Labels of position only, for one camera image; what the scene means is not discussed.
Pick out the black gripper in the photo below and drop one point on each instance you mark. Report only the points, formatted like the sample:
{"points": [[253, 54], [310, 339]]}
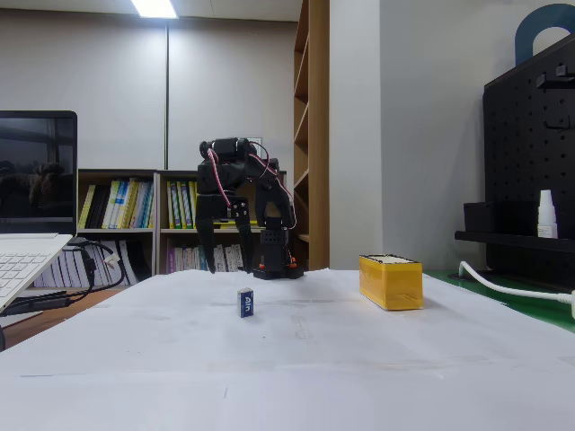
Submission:
{"points": [[215, 205]]}

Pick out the small blue white box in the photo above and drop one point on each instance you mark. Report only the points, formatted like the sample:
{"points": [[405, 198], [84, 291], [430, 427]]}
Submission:
{"points": [[246, 303]]}

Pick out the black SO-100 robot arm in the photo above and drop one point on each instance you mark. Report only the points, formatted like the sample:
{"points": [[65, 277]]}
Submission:
{"points": [[269, 197]]}

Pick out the yellow rectangular box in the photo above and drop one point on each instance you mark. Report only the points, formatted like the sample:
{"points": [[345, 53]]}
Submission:
{"points": [[391, 283]]}

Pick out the flat yellow folder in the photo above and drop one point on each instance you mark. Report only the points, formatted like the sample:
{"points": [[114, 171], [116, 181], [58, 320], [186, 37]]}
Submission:
{"points": [[222, 222]]}

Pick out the green white book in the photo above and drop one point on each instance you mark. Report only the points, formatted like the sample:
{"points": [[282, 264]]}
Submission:
{"points": [[172, 204]]}

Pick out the low wooden bookcase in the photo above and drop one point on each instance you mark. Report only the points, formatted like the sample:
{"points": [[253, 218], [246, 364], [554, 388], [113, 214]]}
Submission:
{"points": [[179, 173], [117, 231]]}

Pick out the purple book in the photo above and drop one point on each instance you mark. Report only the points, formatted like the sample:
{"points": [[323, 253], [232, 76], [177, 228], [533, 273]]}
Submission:
{"points": [[170, 260]]}

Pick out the orange black clamp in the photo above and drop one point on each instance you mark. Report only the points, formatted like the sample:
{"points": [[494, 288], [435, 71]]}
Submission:
{"points": [[293, 265]]}

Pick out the black book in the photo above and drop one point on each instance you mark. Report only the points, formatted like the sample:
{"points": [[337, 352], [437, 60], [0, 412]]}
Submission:
{"points": [[98, 206]]}

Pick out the white paper sheet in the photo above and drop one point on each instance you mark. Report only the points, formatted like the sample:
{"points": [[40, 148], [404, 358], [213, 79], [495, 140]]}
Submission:
{"points": [[287, 404], [157, 332], [449, 332]]}

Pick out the thin yellow book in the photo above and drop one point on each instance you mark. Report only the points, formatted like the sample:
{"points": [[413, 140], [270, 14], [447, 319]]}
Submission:
{"points": [[87, 206]]}

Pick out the tall wooden bookshelf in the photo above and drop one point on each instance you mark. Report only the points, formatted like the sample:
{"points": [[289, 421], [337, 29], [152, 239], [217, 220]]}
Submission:
{"points": [[319, 67]]}

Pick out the white laptop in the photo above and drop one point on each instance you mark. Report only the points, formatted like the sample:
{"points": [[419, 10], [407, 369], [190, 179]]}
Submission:
{"points": [[36, 179]]}

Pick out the ceiling light panel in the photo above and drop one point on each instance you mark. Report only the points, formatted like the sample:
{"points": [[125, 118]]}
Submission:
{"points": [[153, 8]]}

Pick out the black cup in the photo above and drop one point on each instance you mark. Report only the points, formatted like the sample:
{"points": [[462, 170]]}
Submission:
{"points": [[478, 217]]}

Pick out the black pegboard shelf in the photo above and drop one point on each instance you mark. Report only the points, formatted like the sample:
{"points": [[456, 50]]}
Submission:
{"points": [[494, 238]]}

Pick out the black pegboard stand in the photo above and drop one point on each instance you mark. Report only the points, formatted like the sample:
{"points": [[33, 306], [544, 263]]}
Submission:
{"points": [[516, 157]]}

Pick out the small white bottle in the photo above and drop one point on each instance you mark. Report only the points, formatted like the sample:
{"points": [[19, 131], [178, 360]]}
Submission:
{"points": [[547, 215]]}

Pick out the blue round sign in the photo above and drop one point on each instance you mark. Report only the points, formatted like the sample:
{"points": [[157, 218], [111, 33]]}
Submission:
{"points": [[523, 36]]}

